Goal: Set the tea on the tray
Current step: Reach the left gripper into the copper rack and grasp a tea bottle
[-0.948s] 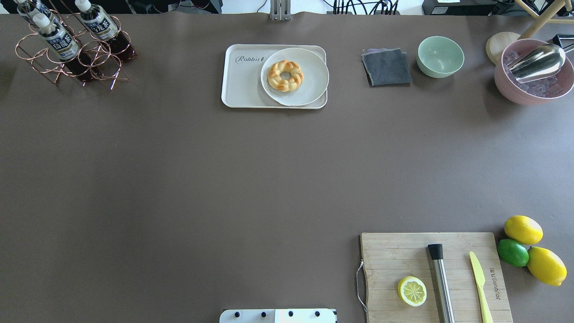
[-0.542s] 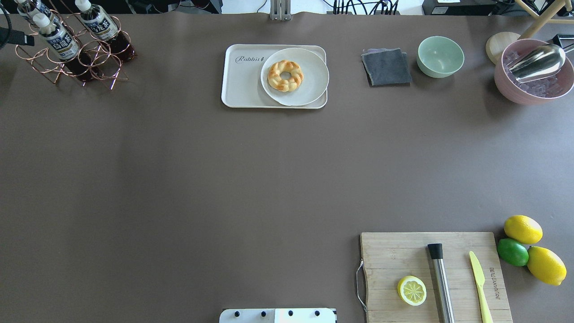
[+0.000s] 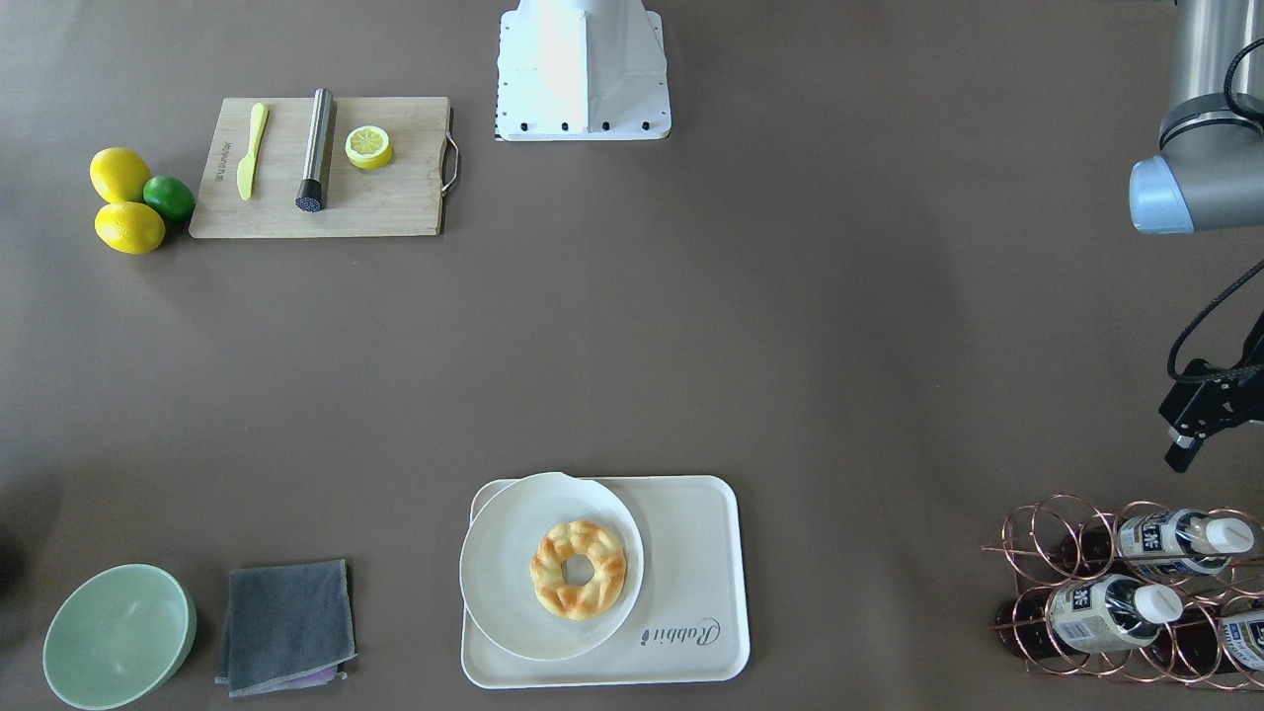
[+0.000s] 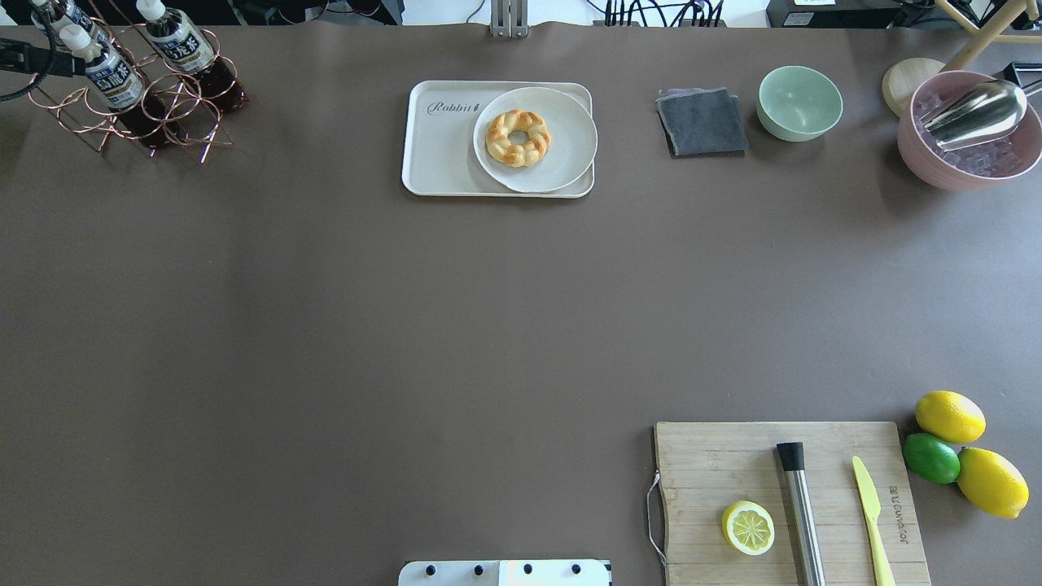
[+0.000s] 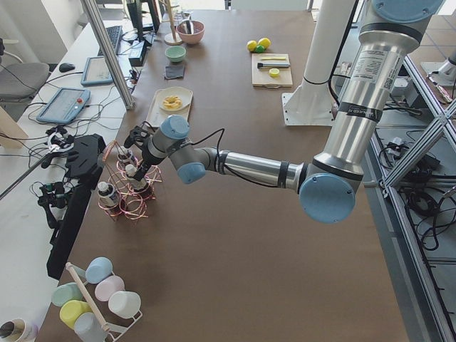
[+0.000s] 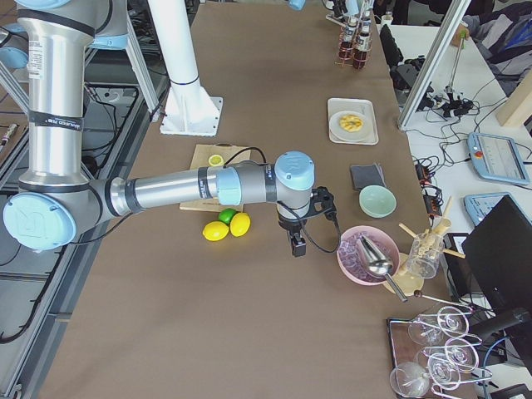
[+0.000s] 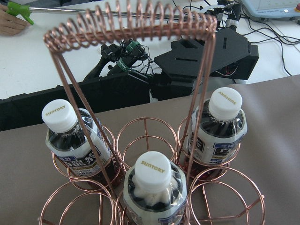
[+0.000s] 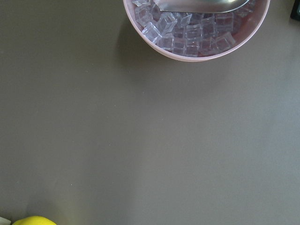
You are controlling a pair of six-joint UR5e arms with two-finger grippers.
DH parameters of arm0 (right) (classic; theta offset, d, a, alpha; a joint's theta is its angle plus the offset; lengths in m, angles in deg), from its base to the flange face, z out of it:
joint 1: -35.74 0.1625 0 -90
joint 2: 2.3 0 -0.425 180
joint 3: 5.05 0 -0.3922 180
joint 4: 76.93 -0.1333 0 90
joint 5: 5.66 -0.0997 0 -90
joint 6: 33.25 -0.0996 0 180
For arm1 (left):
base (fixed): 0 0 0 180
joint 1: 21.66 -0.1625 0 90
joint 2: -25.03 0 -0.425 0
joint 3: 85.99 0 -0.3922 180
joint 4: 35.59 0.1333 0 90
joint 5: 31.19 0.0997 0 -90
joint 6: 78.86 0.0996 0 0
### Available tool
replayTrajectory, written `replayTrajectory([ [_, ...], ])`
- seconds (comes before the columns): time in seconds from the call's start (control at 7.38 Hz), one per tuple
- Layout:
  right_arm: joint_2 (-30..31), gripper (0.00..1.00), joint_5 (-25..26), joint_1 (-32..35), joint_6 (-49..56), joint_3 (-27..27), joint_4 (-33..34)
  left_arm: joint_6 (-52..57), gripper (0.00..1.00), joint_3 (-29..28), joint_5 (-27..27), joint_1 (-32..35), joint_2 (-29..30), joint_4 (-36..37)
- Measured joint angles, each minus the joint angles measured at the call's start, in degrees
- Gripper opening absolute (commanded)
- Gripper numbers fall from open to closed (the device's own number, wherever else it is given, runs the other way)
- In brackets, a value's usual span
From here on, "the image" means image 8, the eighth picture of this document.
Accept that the metal ice scoop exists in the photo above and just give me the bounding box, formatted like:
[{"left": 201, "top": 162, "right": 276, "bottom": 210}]
[{"left": 154, "top": 0, "right": 249, "bottom": 13}]

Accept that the pink ice bowl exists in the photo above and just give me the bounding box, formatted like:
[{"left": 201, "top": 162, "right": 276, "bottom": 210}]
[{"left": 123, "top": 0, "right": 270, "bottom": 62}]

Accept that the yellow lemon near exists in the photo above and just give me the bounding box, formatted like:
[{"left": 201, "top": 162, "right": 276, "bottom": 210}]
[{"left": 12, "top": 216, "right": 57, "bottom": 225}]

